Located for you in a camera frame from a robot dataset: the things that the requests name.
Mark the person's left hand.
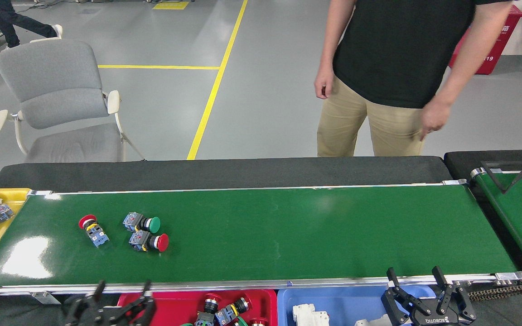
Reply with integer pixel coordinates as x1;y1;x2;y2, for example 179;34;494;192
420;97;452;142

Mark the red floor cabinet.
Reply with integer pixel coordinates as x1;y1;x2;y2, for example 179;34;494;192
448;5;522;75

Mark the red plastic bin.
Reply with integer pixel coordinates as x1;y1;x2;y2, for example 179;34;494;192
117;290;279;326

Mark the conveyor drive chain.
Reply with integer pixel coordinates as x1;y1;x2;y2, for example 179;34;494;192
454;280;522;302

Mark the blue plastic bin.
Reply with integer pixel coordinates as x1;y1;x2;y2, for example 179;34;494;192
277;284;438;326

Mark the walking person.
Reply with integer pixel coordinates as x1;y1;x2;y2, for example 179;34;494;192
0;0;63;49

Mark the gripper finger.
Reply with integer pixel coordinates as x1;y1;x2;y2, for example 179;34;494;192
63;280;106;326
118;281;157;326

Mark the grey office chair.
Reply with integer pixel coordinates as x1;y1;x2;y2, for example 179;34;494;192
0;38;146;163

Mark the person's right hand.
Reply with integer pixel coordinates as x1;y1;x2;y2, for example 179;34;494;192
314;68;335;99

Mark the black guide bracket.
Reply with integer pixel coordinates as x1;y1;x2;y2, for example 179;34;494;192
481;156;522;194

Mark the long green conveyor belt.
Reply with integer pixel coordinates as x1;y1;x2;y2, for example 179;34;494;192
0;179;522;302

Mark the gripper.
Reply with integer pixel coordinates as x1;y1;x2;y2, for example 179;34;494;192
381;266;477;326

